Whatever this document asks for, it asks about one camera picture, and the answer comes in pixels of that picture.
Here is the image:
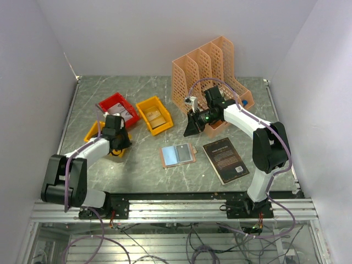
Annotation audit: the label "aluminium mounting rail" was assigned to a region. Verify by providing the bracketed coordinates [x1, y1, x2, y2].
[30, 199, 318, 223]

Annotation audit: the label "silver cards in red bin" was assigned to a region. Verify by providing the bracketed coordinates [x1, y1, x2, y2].
[107, 103, 133, 121]

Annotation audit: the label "red plastic bin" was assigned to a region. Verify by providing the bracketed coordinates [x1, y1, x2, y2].
[98, 92, 139, 128]

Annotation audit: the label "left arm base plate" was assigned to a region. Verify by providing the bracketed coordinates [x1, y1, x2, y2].
[78, 200, 130, 220]

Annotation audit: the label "beige cards in yellow bin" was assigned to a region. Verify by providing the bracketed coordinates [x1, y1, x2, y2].
[144, 107, 166, 129]

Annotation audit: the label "orange plastic file organizer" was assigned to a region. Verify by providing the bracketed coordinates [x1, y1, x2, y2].
[172, 37, 254, 130]

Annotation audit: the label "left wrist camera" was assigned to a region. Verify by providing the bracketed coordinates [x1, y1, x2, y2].
[103, 112, 121, 118]

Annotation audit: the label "yellow bin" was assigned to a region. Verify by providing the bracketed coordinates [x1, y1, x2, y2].
[136, 96, 174, 136]
[84, 121, 126, 158]

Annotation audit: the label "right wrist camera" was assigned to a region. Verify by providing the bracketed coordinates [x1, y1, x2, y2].
[185, 96, 198, 112]

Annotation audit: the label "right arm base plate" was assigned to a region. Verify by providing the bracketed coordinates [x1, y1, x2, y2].
[219, 198, 274, 219]

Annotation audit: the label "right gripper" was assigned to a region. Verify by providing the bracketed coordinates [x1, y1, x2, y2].
[184, 107, 219, 137]

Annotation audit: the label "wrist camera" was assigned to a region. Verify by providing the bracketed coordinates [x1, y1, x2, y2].
[185, 96, 198, 112]
[103, 112, 121, 118]

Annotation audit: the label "black book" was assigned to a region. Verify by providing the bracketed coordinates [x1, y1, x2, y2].
[202, 137, 250, 185]

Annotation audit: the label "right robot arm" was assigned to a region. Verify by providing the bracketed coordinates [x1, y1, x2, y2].
[184, 86, 292, 218]

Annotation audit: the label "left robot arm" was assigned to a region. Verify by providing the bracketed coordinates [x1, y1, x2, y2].
[41, 115, 131, 218]

